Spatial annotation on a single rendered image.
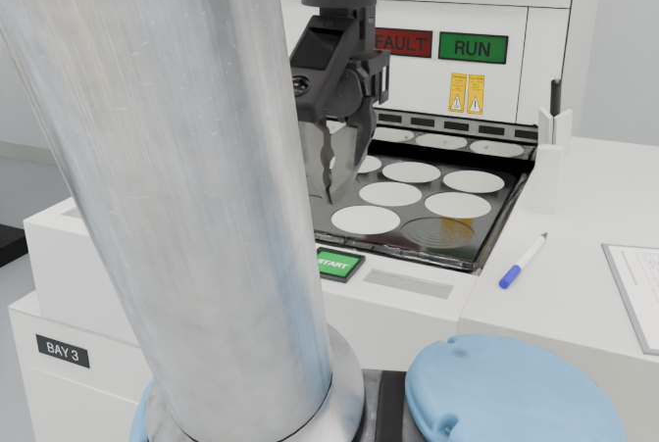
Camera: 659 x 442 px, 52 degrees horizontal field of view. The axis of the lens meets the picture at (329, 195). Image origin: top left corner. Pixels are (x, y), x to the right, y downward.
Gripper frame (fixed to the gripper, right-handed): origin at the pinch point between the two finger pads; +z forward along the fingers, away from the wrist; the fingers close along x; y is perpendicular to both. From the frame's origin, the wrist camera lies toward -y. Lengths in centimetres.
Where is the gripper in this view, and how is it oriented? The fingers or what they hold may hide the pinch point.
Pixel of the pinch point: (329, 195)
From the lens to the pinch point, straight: 69.2
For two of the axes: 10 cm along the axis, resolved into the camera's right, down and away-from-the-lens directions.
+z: 0.0, 9.2, 3.8
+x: -9.1, -1.6, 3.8
